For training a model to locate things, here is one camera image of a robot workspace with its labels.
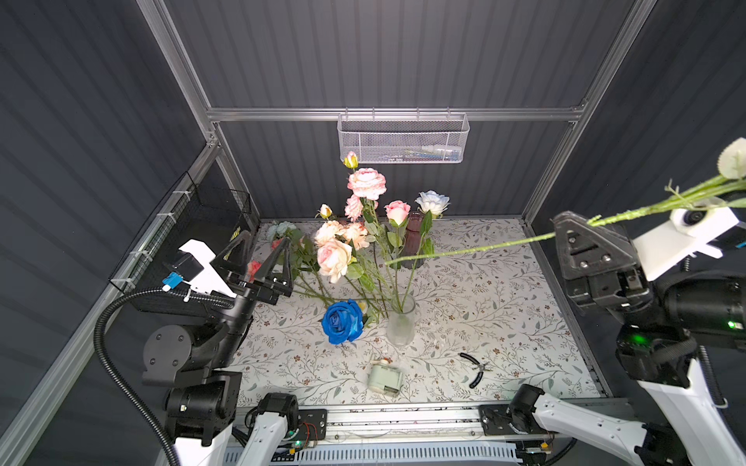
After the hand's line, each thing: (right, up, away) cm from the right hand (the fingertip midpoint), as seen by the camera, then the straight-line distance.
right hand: (561, 231), depth 29 cm
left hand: (-36, 0, +17) cm, 40 cm away
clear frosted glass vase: (-12, -24, +55) cm, 61 cm away
